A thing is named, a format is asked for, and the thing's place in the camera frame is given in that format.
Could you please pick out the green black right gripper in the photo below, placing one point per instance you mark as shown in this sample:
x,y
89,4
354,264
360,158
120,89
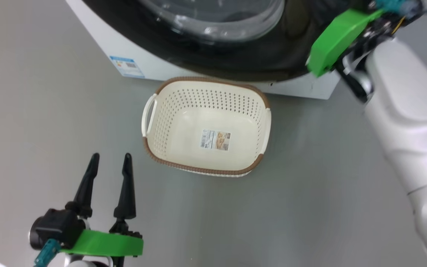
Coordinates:
x,y
336,37

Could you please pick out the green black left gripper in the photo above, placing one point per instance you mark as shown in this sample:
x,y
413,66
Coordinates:
x,y
102,243

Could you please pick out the dark washing machine door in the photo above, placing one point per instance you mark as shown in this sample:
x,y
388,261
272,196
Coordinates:
x,y
254,59

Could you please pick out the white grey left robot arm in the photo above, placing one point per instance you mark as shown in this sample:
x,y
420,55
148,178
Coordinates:
x,y
80,264

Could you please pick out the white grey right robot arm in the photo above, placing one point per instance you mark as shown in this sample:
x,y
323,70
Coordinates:
x,y
402,111

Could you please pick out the paper basket label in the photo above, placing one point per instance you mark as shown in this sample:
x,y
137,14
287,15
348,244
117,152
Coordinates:
x,y
215,140

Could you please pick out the cream perforated laundry basket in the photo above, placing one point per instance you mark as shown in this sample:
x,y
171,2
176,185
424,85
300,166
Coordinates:
x,y
198,111

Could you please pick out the white washing machine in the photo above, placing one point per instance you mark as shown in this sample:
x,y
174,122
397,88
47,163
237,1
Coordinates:
x,y
150,63

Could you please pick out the blue white energy label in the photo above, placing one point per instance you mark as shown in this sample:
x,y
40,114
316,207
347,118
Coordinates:
x,y
126,66

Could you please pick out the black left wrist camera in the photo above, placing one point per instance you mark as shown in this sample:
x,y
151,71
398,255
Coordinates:
x,y
56,228

